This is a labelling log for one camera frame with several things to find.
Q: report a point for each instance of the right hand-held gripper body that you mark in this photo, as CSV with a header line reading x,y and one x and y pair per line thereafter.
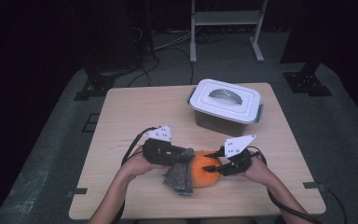
x,y
239,163

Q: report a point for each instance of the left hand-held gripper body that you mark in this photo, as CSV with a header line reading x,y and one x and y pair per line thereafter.
x,y
161,154

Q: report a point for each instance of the orange plush toy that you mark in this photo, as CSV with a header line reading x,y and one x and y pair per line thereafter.
x,y
206,179

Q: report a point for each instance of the clear plastic container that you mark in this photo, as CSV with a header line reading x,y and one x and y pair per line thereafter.
x,y
217,124

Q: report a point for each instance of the grey cloth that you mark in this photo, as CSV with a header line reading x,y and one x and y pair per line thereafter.
x,y
180,180

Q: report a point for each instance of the white container lid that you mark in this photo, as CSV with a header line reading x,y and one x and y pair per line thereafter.
x,y
248,109

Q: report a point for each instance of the person's right hand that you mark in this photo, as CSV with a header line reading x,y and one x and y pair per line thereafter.
x,y
259,174

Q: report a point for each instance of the person's left hand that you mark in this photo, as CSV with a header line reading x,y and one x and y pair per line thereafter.
x,y
136,166

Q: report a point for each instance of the black stand base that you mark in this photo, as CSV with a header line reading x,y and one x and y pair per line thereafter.
x,y
306,82
99,84

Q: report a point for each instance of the black equipment stand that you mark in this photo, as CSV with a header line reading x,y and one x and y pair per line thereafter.
x,y
143,31

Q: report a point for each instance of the white metal stand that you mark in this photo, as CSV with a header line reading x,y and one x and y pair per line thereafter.
x,y
227,18

